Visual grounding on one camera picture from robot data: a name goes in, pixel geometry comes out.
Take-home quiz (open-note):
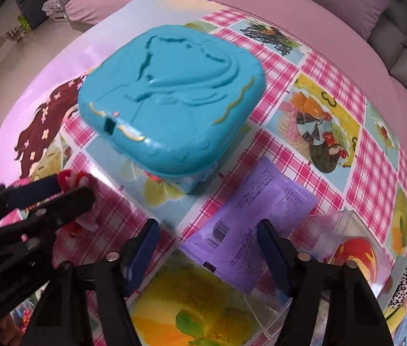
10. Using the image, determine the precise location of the purple wipes packet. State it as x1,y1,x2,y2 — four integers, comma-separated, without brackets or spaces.
181,157,317,294

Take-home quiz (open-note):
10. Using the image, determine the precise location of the person's left hand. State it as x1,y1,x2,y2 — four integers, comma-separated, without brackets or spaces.
0,314,24,346

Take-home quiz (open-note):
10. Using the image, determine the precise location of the leopard print scrunchie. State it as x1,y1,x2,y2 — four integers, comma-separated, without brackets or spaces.
385,265,407,319

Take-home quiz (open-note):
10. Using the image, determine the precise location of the pink checkered tablecloth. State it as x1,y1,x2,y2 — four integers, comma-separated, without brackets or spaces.
0,0,407,346

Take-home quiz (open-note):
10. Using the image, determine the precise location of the teal plastic toy box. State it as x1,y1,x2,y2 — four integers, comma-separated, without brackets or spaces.
77,25,266,194

